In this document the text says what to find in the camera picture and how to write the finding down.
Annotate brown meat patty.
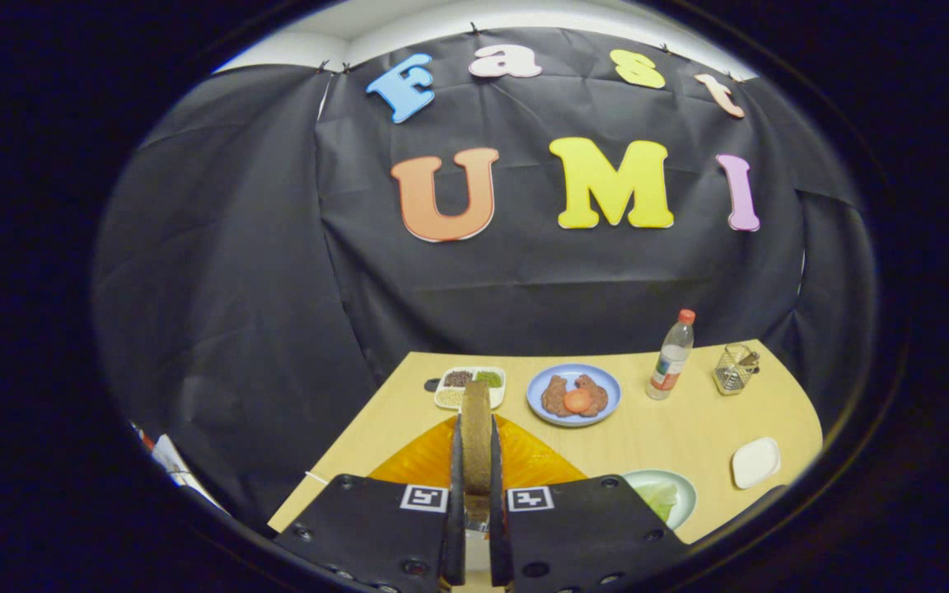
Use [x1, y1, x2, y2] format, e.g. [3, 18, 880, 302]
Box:
[575, 374, 610, 415]
[541, 375, 573, 417]

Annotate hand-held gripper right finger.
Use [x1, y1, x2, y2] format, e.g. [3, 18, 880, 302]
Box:
[489, 415, 690, 591]

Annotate pale green plate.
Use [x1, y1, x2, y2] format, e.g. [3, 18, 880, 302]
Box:
[621, 469, 698, 532]

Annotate black backdrop cloth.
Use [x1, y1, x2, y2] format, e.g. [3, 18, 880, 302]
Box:
[91, 26, 879, 528]

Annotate clear water bottle red cap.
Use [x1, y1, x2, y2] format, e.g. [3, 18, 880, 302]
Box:
[646, 309, 697, 401]

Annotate white compartment condiment tray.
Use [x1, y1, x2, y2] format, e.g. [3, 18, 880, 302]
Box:
[433, 366, 507, 411]

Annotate small white square plate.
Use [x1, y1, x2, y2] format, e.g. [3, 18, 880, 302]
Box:
[731, 437, 782, 490]

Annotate metal wire utensil basket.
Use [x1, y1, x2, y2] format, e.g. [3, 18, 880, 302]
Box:
[713, 343, 760, 395]

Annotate blue plate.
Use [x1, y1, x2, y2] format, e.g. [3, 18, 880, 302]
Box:
[526, 363, 622, 427]

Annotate brown bread slice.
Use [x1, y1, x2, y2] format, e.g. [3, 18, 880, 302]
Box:
[460, 381, 493, 495]

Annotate green lettuce leaf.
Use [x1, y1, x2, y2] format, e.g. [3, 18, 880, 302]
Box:
[633, 480, 679, 524]

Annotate white printed board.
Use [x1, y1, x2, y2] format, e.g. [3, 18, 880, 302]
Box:
[138, 428, 224, 510]

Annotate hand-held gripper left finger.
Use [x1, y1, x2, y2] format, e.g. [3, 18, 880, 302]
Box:
[272, 415, 466, 592]

